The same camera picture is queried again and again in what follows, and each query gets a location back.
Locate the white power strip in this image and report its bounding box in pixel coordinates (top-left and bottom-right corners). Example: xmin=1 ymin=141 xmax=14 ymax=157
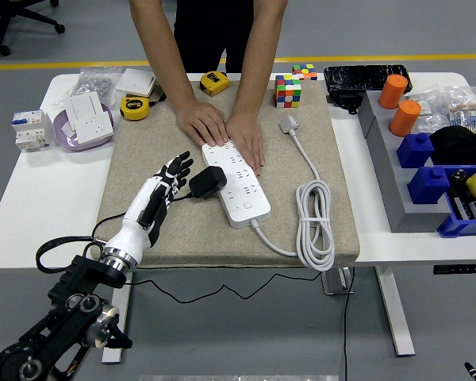
xmin=201 ymin=138 xmax=271 ymax=229

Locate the white wall socket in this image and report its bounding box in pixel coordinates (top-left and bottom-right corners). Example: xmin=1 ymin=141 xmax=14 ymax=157
xmin=74 ymin=111 xmax=115 ymax=144

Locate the purple bowl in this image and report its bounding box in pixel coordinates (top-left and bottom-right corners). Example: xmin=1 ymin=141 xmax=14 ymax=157
xmin=53 ymin=103 xmax=116 ymax=153

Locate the grey-brown mat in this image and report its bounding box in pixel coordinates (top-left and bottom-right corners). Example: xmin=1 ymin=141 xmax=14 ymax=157
xmin=94 ymin=77 xmax=361 ymax=269

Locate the blue plastic bin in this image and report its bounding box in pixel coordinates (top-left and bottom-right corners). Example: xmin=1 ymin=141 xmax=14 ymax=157
xmin=436 ymin=164 xmax=476 ymax=239

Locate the silver metal bracket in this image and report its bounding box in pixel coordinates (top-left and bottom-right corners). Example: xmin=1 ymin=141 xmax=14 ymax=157
xmin=321 ymin=266 xmax=356 ymax=297

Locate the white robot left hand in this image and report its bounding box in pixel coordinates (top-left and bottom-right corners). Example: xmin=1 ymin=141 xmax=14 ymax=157
xmin=104 ymin=150 xmax=195 ymax=262

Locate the black office chair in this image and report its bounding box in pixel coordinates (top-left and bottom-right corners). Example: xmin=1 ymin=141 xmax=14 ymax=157
xmin=0 ymin=0 xmax=67 ymax=56

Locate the small square yellow tape measure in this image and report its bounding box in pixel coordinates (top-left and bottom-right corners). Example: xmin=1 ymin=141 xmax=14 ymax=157
xmin=200 ymin=71 xmax=232 ymax=98

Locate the orange cylinder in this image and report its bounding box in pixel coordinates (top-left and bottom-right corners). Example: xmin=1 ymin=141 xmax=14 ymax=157
xmin=378 ymin=74 xmax=410 ymax=110
xmin=388 ymin=99 xmax=423 ymax=138

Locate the black cloth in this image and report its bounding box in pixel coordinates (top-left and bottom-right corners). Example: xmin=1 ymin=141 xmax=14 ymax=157
xmin=429 ymin=125 xmax=476 ymax=167

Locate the white circuit breaker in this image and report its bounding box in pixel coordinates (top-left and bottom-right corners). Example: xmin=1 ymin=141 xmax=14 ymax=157
xmin=11 ymin=110 xmax=55 ymax=152

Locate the grey stepped block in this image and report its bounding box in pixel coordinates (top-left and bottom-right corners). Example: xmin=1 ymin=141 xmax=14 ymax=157
xmin=359 ymin=91 xmax=453 ymax=234

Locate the plastic bag of resistors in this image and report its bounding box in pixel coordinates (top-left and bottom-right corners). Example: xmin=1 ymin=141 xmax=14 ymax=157
xmin=446 ymin=85 xmax=476 ymax=134

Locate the blue block with knob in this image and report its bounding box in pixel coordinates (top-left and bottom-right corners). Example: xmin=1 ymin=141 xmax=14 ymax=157
xmin=407 ymin=166 xmax=451 ymax=205
xmin=396 ymin=132 xmax=436 ymax=169

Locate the black table control panel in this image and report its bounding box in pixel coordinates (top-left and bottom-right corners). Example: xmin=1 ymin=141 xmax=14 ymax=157
xmin=433 ymin=264 xmax=476 ymax=275

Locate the black hanging cable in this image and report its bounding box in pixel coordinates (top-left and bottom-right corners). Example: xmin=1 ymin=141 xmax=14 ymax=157
xmin=342 ymin=266 xmax=356 ymax=381

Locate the white table leg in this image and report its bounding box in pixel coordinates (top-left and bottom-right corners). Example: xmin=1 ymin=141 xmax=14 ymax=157
xmin=374 ymin=266 xmax=417 ymax=357
xmin=102 ymin=271 xmax=135 ymax=364

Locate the plastic bag of screws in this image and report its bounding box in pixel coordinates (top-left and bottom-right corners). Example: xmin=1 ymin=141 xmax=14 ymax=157
xmin=53 ymin=66 xmax=124 ymax=108

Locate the round yellow tape measure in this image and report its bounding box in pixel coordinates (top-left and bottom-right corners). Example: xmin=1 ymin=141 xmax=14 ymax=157
xmin=120 ymin=94 xmax=151 ymax=121

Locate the clear plastic bag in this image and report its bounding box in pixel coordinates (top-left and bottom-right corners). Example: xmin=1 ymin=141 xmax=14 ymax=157
xmin=406 ymin=89 xmax=453 ymax=134

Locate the large Rubik's cube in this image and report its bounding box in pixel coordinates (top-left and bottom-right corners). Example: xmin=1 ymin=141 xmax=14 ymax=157
xmin=274 ymin=74 xmax=303 ymax=110

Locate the thin black plug cord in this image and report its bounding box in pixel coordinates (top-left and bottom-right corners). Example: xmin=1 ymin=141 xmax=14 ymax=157
xmin=90 ymin=192 xmax=326 ymax=306

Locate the person's right hand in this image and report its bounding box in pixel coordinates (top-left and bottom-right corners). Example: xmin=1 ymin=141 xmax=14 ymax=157
xmin=175 ymin=101 xmax=229 ymax=148

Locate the black tape measure strap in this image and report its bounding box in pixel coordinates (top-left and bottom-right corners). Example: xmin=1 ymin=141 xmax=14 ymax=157
xmin=149 ymin=85 xmax=167 ymax=107

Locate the small Rubik's cube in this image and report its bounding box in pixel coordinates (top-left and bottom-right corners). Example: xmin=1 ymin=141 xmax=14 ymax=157
xmin=291 ymin=63 xmax=318 ymax=82

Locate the person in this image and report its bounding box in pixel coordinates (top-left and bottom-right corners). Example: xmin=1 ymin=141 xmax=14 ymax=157
xmin=173 ymin=0 xmax=259 ymax=75

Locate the white switch panel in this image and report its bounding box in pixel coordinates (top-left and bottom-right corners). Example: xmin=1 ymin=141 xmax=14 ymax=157
xmin=65 ymin=91 xmax=104 ymax=128

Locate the black plug adapter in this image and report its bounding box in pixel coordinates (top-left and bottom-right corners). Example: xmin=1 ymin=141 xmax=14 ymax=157
xmin=188 ymin=166 xmax=228 ymax=198

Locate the person's left hand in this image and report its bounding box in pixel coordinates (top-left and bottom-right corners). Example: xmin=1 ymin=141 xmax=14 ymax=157
xmin=224 ymin=113 xmax=266 ymax=178

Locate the row of brown vials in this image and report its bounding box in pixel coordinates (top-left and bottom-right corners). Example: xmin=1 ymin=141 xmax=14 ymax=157
xmin=447 ymin=188 xmax=476 ymax=221

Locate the black glossy tray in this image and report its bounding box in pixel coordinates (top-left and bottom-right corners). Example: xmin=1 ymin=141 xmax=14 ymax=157
xmin=324 ymin=64 xmax=413 ymax=96

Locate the white power strip cable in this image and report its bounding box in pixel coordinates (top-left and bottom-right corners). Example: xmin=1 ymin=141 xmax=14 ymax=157
xmin=250 ymin=114 xmax=336 ymax=273

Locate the white square switch plate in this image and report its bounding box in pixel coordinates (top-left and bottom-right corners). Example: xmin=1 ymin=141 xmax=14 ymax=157
xmin=114 ymin=67 xmax=160 ymax=98

